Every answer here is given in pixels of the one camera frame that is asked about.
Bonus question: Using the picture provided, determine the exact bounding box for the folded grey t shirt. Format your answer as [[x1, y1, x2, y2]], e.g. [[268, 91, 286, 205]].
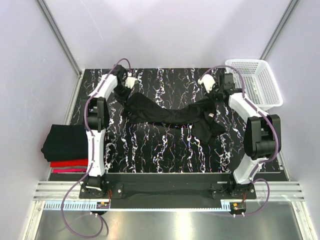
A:
[[68, 165, 88, 169]]

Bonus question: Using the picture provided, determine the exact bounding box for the white plastic basket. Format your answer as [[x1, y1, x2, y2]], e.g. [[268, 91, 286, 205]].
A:
[[225, 58, 283, 111]]

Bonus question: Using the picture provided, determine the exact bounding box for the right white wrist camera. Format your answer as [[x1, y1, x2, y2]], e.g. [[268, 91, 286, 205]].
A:
[[197, 74, 216, 93]]

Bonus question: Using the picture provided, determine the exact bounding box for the purple cable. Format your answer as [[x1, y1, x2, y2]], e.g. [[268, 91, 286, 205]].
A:
[[199, 64, 280, 216], [60, 57, 132, 238]]

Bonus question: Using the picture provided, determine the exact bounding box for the folded red t shirt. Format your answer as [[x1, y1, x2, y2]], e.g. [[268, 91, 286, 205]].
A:
[[50, 158, 88, 168]]

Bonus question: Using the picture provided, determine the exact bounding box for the black marble pattern mat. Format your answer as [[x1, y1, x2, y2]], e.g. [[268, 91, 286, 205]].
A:
[[68, 67, 282, 174]]

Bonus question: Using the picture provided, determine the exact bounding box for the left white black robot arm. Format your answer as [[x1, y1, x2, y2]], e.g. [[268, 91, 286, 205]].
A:
[[79, 64, 130, 199]]

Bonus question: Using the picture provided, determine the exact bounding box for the aluminium front rail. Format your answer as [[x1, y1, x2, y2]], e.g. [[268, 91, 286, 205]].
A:
[[34, 181, 304, 202]]

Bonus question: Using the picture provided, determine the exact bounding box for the white slotted cable duct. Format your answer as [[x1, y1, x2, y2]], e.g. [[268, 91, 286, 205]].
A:
[[43, 201, 235, 211]]

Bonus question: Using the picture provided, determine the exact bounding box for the folded pink t shirt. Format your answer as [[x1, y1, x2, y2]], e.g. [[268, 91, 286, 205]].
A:
[[52, 167, 87, 174]]

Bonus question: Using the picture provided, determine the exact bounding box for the black t shirt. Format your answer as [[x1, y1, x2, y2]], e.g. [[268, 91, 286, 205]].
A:
[[41, 124, 88, 162], [124, 92, 226, 144]]

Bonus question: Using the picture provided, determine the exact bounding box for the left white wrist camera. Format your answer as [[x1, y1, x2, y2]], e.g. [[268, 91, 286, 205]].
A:
[[125, 72, 138, 89]]

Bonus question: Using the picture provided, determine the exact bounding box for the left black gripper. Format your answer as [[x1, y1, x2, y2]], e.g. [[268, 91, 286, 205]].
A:
[[113, 83, 133, 107]]

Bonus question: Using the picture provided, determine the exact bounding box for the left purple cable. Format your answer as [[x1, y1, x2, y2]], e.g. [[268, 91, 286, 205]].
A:
[[60, 57, 132, 238]]

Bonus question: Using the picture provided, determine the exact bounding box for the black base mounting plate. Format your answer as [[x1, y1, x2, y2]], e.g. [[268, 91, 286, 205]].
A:
[[79, 173, 256, 200]]

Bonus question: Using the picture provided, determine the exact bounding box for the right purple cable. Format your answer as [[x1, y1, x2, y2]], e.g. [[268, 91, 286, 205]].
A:
[[199, 64, 280, 216]]

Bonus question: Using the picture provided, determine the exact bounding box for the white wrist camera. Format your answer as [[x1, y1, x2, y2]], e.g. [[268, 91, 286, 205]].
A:
[[125, 72, 138, 89], [197, 74, 216, 93]]

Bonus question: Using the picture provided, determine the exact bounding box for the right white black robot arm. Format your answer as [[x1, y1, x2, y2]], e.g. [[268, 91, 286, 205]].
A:
[[214, 73, 282, 199]]

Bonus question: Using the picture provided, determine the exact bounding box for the folded black t shirt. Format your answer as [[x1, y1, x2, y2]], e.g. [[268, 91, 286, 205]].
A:
[[41, 124, 88, 162]]

